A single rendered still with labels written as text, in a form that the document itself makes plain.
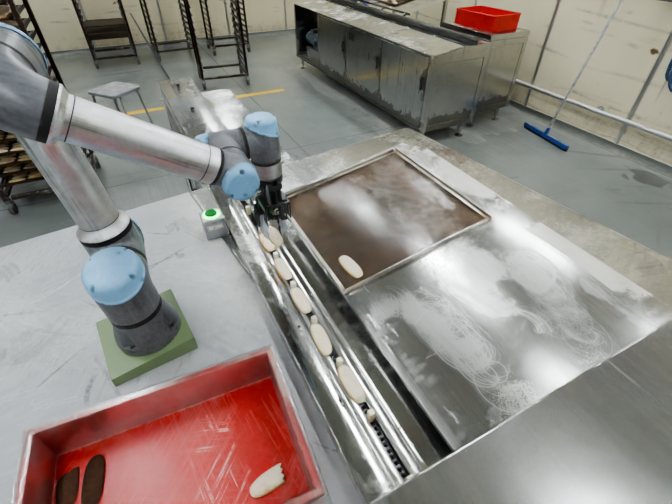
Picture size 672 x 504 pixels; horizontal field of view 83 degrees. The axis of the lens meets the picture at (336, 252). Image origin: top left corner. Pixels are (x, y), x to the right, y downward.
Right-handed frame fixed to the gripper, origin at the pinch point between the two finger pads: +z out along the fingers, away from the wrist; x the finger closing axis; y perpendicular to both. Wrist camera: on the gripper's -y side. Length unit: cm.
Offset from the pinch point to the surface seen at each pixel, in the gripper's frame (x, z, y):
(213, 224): -14.2, 6.0, -20.1
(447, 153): 97, 13, -36
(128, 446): -47, 11, 40
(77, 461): -56, 11, 38
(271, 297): -7.7, 7.7, 17.3
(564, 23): 368, 8, -194
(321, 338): -1.2, 7.9, 35.4
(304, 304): -0.6, 8.0, 23.3
